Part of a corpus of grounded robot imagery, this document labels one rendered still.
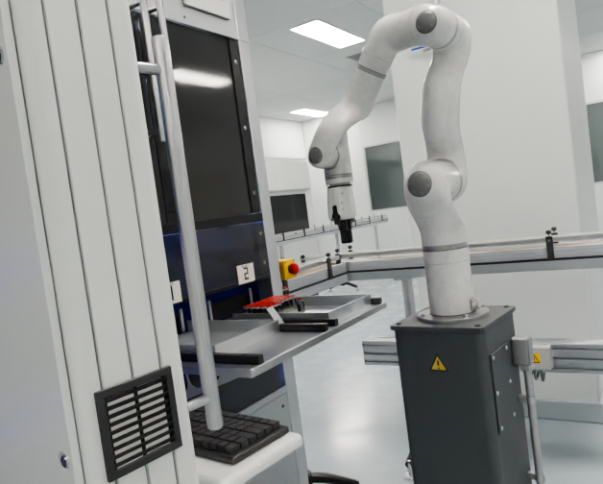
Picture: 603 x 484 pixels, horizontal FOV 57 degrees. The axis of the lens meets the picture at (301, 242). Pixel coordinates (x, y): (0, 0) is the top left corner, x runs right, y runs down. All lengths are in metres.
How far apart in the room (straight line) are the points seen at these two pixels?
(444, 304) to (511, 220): 1.52
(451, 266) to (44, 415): 1.04
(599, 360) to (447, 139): 1.23
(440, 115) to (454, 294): 0.46
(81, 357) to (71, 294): 0.08
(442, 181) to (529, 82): 1.61
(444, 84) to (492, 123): 1.51
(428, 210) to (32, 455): 1.03
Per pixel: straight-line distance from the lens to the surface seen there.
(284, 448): 1.02
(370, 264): 2.59
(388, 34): 1.60
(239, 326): 1.61
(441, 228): 1.49
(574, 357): 2.47
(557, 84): 2.98
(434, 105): 1.51
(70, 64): 0.79
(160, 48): 0.90
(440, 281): 1.52
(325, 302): 1.84
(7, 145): 0.79
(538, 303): 3.04
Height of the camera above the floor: 1.19
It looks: 3 degrees down
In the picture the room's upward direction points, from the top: 8 degrees counter-clockwise
